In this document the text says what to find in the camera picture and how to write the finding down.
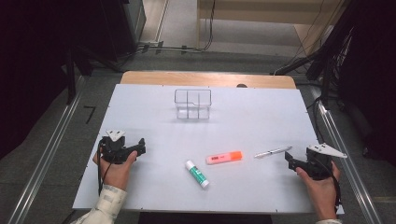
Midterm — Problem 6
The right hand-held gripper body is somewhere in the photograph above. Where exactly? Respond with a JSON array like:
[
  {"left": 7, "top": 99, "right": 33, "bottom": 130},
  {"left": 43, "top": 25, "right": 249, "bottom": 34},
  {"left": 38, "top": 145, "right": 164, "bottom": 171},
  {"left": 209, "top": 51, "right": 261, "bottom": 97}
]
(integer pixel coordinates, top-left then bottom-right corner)
[{"left": 305, "top": 142, "right": 348, "bottom": 181}]

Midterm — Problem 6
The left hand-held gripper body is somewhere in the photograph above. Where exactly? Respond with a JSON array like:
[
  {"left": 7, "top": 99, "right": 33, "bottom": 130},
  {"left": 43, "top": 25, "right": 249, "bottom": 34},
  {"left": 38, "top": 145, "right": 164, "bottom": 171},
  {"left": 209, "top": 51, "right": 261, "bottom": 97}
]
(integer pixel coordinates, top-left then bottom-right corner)
[{"left": 100, "top": 129, "right": 129, "bottom": 165}]

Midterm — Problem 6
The silver pen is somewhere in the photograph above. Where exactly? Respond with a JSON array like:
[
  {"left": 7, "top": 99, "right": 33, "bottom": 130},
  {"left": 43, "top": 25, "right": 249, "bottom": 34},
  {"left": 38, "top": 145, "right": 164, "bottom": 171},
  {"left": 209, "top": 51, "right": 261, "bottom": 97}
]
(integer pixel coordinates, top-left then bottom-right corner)
[{"left": 253, "top": 145, "right": 293, "bottom": 159}]

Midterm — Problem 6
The green and white glue stick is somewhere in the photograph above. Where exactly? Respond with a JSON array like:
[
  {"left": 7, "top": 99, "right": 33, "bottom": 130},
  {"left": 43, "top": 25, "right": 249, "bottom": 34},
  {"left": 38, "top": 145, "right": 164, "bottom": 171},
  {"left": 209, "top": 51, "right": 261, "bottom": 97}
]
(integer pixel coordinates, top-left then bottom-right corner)
[{"left": 184, "top": 160, "right": 210, "bottom": 189}]

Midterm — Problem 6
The clear plastic organizer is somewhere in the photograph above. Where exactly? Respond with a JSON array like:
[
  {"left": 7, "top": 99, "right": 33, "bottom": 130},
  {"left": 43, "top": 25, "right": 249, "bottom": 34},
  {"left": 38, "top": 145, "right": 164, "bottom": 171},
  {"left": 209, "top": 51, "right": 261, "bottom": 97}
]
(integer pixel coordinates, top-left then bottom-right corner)
[{"left": 174, "top": 88, "right": 213, "bottom": 120}]

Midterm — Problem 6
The orange highlighter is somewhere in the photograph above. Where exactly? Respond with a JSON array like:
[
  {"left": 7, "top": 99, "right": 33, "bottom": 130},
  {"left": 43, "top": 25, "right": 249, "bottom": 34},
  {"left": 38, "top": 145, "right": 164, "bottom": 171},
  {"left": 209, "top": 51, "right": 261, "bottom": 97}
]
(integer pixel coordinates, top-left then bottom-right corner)
[{"left": 205, "top": 150, "right": 244, "bottom": 166}]

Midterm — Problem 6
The person's left hand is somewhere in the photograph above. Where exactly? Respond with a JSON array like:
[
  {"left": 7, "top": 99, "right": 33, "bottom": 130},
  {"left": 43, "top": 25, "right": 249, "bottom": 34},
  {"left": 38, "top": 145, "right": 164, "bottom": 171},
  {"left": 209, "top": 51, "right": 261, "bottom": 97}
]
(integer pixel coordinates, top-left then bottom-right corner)
[{"left": 92, "top": 149, "right": 138, "bottom": 191}]

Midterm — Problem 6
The person's right hand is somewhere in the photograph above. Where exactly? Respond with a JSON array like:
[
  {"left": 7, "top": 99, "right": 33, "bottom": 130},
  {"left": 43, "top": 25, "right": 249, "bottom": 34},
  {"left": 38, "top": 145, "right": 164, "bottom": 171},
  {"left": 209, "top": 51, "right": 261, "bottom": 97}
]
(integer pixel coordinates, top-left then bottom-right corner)
[{"left": 295, "top": 161, "right": 342, "bottom": 221}]

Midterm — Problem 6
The wooden table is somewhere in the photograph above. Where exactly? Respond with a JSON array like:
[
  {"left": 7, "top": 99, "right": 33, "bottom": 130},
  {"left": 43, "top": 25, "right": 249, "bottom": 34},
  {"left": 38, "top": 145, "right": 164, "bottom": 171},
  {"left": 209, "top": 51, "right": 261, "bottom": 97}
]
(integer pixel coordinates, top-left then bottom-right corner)
[{"left": 120, "top": 70, "right": 298, "bottom": 91}]

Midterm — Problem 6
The dark cabinet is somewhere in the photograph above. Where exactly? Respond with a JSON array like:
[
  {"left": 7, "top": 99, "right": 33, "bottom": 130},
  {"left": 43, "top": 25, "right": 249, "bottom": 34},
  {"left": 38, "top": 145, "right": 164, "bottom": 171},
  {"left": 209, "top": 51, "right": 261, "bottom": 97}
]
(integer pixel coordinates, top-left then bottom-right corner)
[{"left": 98, "top": 0, "right": 148, "bottom": 63}]

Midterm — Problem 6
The light wooden furniture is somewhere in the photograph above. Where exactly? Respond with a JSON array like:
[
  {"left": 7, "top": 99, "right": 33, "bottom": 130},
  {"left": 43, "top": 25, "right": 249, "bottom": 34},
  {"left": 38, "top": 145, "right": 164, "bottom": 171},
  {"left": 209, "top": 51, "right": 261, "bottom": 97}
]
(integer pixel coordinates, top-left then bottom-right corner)
[{"left": 195, "top": 0, "right": 347, "bottom": 58}]

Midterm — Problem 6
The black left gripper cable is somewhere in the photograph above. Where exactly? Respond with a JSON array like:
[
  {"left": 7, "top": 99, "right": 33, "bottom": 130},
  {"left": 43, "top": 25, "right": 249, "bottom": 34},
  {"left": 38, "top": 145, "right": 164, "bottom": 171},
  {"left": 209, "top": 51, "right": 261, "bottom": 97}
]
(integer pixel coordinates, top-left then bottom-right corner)
[{"left": 96, "top": 139, "right": 114, "bottom": 196}]

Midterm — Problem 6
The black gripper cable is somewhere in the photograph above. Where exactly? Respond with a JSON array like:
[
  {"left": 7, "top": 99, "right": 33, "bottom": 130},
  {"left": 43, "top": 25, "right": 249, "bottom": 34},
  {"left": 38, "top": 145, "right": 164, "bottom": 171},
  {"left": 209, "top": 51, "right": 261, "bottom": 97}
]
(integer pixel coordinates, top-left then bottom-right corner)
[
  {"left": 314, "top": 155, "right": 343, "bottom": 213},
  {"left": 96, "top": 139, "right": 114, "bottom": 196}
]

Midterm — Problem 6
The metal floor rail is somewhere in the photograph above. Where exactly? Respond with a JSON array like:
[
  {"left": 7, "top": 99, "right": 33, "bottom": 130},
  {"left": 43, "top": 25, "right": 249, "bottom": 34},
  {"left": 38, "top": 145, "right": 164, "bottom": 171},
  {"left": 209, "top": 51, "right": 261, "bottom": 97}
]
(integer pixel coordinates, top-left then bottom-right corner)
[
  {"left": 308, "top": 84, "right": 383, "bottom": 224},
  {"left": 7, "top": 75, "right": 87, "bottom": 224}
]

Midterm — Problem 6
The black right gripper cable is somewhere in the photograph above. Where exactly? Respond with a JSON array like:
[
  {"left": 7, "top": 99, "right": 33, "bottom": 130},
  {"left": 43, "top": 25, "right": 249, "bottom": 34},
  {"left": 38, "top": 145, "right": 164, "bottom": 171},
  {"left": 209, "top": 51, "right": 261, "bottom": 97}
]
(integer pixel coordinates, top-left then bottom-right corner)
[{"left": 314, "top": 155, "right": 343, "bottom": 213}]

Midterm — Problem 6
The black floor cable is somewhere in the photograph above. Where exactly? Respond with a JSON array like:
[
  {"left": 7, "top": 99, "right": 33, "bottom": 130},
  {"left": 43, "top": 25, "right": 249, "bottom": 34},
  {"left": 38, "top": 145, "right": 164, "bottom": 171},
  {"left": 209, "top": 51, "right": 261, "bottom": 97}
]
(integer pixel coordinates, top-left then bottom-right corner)
[{"left": 305, "top": 96, "right": 344, "bottom": 200}]

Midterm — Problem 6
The black stand with cables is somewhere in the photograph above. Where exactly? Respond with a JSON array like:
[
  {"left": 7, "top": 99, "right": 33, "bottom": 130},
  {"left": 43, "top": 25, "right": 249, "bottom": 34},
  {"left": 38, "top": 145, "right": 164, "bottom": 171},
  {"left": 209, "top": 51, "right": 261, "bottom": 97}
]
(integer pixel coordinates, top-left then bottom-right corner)
[{"left": 270, "top": 0, "right": 358, "bottom": 109}]

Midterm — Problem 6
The black hanging cable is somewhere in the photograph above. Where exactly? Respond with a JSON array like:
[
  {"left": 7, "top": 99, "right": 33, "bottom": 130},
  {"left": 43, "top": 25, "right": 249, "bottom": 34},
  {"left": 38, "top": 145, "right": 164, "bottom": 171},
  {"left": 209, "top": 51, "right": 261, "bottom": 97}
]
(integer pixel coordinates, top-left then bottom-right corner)
[{"left": 197, "top": 0, "right": 217, "bottom": 52}]

